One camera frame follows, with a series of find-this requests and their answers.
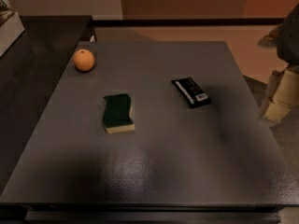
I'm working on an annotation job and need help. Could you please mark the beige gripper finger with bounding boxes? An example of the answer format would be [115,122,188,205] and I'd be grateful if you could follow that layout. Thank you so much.
[261,66,299,123]

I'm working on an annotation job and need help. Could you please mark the green and yellow sponge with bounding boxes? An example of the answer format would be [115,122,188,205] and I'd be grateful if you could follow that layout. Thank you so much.
[103,93,135,134]

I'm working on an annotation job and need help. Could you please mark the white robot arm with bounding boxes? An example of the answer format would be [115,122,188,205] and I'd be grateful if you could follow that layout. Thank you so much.
[260,4,299,123]

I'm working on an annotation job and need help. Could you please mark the black snack bar wrapper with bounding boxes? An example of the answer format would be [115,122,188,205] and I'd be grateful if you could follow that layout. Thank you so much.
[171,77,211,108]

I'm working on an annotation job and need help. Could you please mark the orange fruit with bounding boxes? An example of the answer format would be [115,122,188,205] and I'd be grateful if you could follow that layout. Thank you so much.
[73,49,95,72]

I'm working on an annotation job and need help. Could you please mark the dark side table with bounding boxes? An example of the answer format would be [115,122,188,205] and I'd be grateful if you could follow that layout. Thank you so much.
[0,16,92,193]

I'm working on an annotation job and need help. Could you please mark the white box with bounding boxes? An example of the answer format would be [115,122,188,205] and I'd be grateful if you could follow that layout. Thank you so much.
[0,13,24,57]

